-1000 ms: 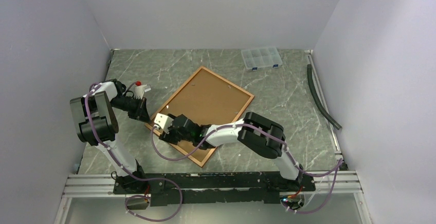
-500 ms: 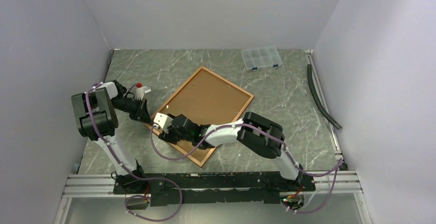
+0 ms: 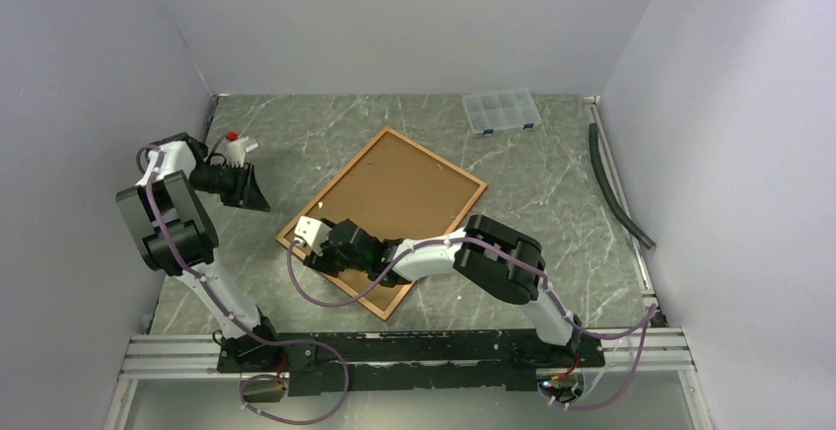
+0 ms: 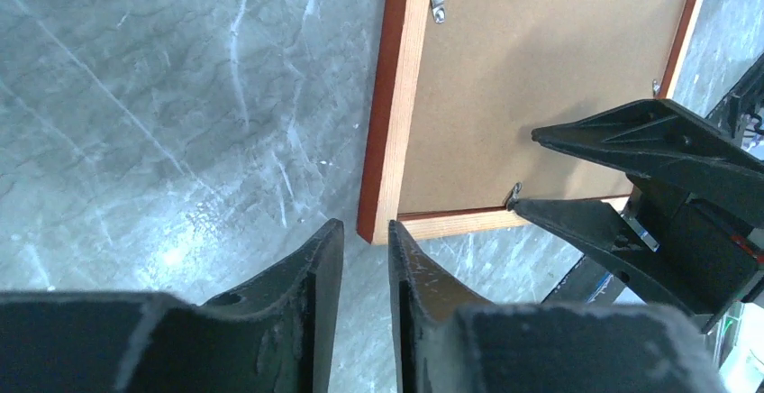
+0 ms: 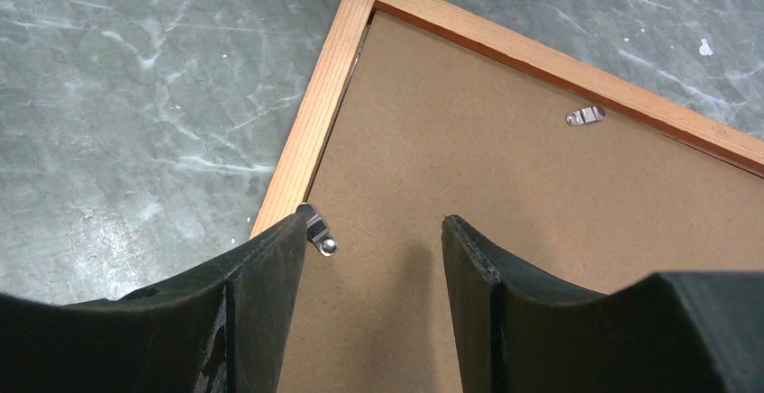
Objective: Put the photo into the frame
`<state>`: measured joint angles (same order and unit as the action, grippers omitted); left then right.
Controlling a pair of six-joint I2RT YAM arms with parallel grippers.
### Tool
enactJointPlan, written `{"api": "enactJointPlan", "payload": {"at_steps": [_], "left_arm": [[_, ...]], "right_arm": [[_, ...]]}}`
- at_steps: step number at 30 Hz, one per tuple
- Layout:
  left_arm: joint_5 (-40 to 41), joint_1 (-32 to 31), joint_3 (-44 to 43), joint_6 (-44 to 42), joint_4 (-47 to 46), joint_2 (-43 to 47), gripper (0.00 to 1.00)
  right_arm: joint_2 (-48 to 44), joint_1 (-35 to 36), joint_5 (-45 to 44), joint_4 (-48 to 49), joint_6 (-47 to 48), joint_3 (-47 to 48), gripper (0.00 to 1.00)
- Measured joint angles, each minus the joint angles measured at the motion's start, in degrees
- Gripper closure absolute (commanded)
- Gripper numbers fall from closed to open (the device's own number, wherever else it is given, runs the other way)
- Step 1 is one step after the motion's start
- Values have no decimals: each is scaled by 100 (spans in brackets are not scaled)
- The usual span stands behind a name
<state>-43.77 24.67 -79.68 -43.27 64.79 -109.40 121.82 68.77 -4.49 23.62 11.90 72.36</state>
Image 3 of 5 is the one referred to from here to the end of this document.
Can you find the clear plastic organizer box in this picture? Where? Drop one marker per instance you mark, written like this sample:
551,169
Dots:
492,112

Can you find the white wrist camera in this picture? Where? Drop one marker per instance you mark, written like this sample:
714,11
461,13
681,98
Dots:
237,148
310,233

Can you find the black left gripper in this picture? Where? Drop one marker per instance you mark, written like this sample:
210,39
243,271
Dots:
255,198

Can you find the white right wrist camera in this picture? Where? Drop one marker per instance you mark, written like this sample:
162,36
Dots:
310,233

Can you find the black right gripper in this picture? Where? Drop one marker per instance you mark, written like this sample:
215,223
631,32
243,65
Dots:
323,262

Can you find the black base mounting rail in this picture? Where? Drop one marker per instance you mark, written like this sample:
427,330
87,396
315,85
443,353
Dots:
512,359

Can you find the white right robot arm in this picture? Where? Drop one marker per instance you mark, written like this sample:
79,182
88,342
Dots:
503,262

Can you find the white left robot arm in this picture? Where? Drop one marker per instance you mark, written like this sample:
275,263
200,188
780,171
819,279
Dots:
174,233

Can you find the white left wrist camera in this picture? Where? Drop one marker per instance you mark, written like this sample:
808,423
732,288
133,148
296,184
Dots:
237,148

